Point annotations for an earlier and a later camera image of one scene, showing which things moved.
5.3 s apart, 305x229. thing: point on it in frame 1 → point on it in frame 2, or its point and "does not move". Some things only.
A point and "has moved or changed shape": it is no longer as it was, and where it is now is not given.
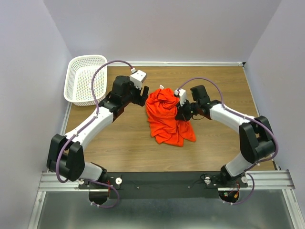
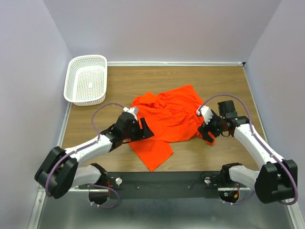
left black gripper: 139,100 → 145,132
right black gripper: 180,114 → 215,116
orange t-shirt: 162,105 has moved or changed shape
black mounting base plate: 164,185 does not move
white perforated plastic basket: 77,88 does not move
